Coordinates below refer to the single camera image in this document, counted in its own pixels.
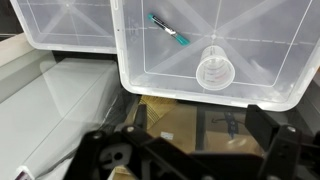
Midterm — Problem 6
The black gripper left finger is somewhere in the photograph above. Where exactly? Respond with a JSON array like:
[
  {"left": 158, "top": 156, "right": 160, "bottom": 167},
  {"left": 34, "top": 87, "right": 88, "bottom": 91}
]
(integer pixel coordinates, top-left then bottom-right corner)
[{"left": 63, "top": 124, "right": 188, "bottom": 180}]

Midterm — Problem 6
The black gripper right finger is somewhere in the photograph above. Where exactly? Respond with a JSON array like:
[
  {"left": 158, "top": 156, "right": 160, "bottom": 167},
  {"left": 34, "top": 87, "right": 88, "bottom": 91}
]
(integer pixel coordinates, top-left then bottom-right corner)
[{"left": 245, "top": 105, "right": 320, "bottom": 180}]

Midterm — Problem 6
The clear plastic measuring cup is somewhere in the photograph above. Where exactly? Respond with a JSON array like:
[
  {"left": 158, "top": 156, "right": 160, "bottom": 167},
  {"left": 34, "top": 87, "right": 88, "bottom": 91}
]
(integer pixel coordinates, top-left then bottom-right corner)
[{"left": 196, "top": 45, "right": 235, "bottom": 91}]

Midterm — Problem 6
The open brown cardboard box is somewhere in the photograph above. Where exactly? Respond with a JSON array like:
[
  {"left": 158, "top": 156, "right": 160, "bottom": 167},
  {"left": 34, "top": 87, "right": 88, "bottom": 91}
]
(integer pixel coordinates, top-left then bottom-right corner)
[{"left": 138, "top": 96, "right": 264, "bottom": 156}]

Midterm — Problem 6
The teal marker pen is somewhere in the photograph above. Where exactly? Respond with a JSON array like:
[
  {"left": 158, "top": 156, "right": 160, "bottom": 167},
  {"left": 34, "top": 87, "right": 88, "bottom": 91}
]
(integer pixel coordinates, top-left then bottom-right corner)
[{"left": 147, "top": 13, "right": 190, "bottom": 46}]

